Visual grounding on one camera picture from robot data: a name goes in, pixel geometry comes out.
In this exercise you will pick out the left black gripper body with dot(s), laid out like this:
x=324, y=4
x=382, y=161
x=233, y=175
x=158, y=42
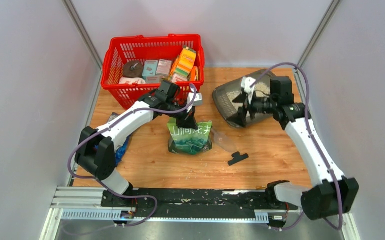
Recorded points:
x=173, y=107

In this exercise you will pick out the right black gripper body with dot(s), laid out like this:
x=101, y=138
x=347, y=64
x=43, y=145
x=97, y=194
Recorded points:
x=263, y=104

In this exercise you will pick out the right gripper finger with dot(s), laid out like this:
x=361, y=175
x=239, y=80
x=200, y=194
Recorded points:
x=240, y=118
x=242, y=98

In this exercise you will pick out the green cat litter bag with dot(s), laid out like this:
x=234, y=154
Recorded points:
x=190, y=141

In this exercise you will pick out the clear plastic scoop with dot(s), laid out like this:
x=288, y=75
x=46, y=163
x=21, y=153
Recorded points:
x=223, y=141

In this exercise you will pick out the black bag clip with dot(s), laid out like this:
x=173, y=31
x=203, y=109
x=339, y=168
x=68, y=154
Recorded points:
x=237, y=157

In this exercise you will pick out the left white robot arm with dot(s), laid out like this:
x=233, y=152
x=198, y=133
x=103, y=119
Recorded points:
x=97, y=149

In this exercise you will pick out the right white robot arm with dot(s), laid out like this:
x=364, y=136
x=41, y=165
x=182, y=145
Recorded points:
x=332, y=193

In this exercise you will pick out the pink grey small box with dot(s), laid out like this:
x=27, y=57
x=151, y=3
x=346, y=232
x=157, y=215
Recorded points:
x=164, y=67

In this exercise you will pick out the teal small box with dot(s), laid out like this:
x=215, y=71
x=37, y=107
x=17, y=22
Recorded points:
x=149, y=68

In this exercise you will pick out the orange packet in basket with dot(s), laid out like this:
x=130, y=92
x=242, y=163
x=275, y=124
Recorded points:
x=194, y=74

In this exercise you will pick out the colourful sponge pack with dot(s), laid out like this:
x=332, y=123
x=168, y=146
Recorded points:
x=186, y=61

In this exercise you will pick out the white pink sponge pack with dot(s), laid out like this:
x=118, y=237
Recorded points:
x=132, y=81

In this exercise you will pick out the brown round lid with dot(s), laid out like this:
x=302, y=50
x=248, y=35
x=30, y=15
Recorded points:
x=133, y=69

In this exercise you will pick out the red plastic shopping basket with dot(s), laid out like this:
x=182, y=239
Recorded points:
x=123, y=49

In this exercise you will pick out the blue silver snack bag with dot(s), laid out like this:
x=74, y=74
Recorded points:
x=122, y=149

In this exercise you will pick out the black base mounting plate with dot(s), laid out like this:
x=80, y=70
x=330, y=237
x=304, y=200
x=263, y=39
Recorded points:
x=183, y=203

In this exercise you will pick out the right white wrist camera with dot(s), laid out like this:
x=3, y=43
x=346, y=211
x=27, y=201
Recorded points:
x=248, y=88

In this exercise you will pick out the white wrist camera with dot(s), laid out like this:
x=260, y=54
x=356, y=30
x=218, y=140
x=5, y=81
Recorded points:
x=194, y=99
x=248, y=88

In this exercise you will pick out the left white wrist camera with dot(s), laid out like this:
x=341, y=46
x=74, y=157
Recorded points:
x=194, y=99

